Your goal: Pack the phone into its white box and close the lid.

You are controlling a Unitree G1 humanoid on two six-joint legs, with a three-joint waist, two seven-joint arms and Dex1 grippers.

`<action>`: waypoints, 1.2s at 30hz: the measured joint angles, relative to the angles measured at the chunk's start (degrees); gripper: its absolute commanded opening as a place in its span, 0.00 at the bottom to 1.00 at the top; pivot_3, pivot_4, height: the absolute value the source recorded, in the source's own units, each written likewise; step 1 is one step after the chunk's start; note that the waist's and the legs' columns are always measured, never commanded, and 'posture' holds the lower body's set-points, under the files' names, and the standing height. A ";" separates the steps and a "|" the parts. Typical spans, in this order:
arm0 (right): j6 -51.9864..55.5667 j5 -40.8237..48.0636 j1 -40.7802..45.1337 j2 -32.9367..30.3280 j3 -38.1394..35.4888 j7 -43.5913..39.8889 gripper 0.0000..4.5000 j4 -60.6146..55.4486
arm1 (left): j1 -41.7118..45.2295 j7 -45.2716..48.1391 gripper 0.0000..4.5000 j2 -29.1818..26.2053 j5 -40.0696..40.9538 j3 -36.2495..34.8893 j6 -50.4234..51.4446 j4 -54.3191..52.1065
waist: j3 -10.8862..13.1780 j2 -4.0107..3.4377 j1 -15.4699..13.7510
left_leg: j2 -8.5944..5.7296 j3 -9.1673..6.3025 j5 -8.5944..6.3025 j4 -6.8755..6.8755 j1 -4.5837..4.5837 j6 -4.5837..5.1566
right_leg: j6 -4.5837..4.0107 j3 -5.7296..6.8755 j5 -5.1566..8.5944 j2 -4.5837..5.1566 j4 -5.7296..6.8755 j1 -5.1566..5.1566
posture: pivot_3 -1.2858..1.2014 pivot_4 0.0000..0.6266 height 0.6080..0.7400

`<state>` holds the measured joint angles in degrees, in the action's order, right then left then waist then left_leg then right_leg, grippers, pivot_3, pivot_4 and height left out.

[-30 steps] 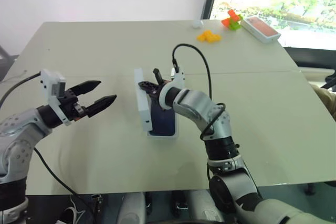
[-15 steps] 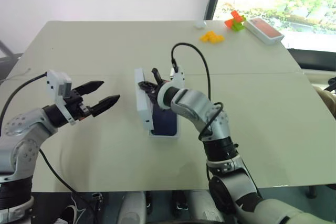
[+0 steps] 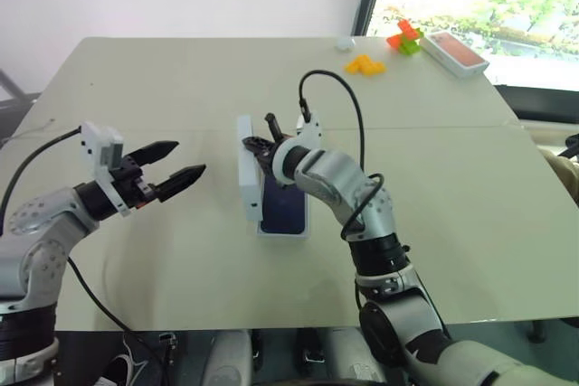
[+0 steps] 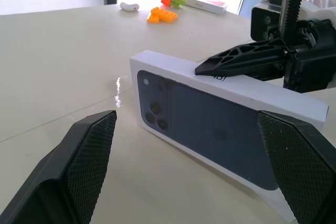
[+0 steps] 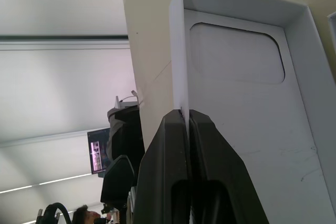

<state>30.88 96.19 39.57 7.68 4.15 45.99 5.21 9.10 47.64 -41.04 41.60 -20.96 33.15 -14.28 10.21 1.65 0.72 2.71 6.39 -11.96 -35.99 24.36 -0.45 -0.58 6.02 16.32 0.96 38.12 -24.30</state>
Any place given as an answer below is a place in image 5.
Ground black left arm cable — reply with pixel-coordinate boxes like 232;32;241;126
41;202;72;224

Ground white phone box lid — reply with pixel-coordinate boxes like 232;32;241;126
167;0;336;224

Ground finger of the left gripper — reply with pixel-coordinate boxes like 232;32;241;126
100;154;136;207

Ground dark-haired person head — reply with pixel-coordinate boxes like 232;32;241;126
71;204;107;224

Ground computer monitor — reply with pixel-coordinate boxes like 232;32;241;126
87;127;114;175

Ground thin white cable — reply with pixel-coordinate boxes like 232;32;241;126
119;90;144;108

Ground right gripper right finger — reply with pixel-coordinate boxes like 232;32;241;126
187;108;270;224

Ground dark blind rail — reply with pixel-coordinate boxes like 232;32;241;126
0;34;129;41

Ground white phone box base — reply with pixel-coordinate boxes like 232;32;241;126
326;10;336;84

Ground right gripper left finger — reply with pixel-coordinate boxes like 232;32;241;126
133;109;193;224

